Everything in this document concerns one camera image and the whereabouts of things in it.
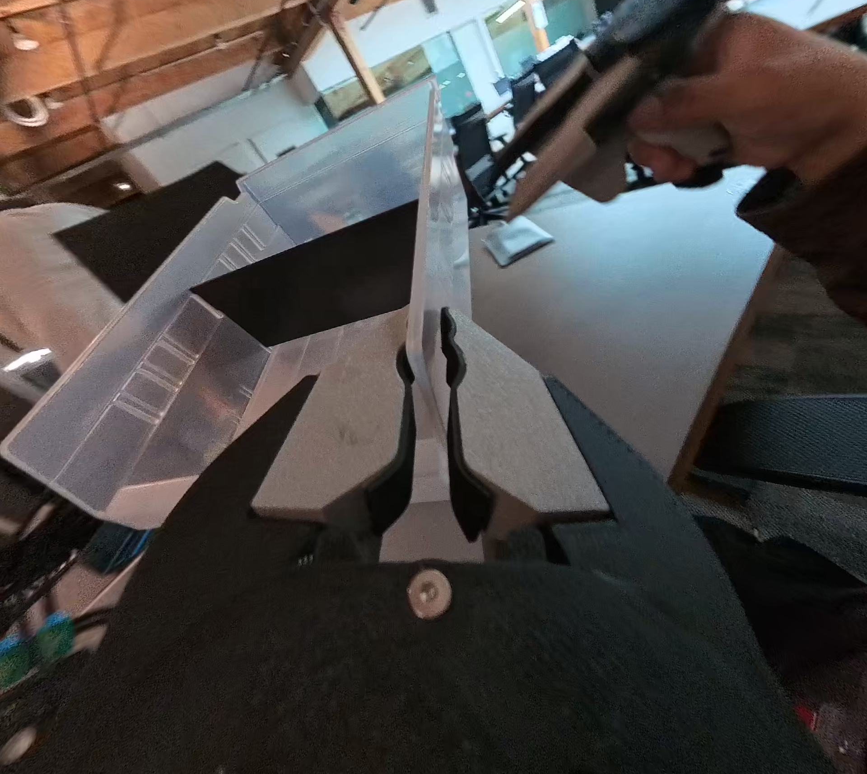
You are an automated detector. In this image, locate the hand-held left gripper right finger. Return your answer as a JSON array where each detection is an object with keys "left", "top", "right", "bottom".
[{"left": 440, "top": 307, "right": 611, "bottom": 543}]

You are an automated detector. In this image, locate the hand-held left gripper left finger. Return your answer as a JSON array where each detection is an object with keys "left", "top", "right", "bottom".
[{"left": 251, "top": 313, "right": 417, "bottom": 538}]

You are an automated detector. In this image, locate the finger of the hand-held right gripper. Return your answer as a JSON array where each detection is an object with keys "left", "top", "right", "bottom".
[
  {"left": 493, "top": 52, "right": 601, "bottom": 180},
  {"left": 508, "top": 58, "right": 656, "bottom": 222}
]

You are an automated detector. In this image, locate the clear plastic storage bin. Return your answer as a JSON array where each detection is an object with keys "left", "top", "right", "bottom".
[{"left": 0, "top": 76, "right": 473, "bottom": 530}]

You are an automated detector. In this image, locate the person's right forearm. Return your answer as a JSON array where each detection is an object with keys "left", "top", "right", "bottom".
[{"left": 735, "top": 164, "right": 867, "bottom": 321}]

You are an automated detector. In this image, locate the person's right hand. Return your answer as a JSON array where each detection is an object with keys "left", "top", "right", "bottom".
[{"left": 626, "top": 12, "right": 867, "bottom": 186}]

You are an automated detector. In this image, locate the black office chair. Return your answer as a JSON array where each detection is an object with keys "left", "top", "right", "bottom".
[
  {"left": 508, "top": 73, "right": 543, "bottom": 125},
  {"left": 449, "top": 103, "right": 509, "bottom": 226}
]

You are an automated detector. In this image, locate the black mesh chair seat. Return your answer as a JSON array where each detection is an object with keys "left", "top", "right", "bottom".
[{"left": 698, "top": 395, "right": 867, "bottom": 497}]

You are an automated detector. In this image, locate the black monitor on wooden board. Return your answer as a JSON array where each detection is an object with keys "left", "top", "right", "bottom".
[{"left": 53, "top": 161, "right": 241, "bottom": 304}]

